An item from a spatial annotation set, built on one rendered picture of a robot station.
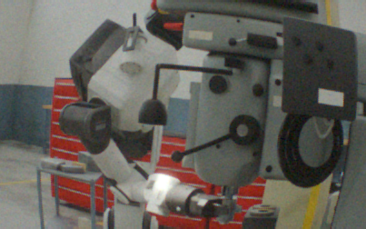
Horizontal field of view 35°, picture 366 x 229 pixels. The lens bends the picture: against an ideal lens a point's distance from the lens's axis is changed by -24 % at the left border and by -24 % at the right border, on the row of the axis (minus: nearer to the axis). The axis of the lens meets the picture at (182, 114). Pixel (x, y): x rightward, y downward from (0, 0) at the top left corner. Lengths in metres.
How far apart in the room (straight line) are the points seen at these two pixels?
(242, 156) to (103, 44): 0.66
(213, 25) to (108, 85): 0.48
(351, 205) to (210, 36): 0.61
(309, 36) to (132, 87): 0.82
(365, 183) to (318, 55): 0.38
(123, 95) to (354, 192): 0.86
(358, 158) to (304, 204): 2.00
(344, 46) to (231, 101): 0.48
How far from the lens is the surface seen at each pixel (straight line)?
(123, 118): 2.10
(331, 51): 1.39
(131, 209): 2.43
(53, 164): 4.80
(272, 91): 1.67
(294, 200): 3.57
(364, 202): 1.58
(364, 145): 1.58
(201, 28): 1.73
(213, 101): 1.74
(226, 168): 1.74
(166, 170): 6.89
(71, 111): 2.08
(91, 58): 2.13
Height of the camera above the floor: 1.57
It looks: 3 degrees down
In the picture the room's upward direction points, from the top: 5 degrees clockwise
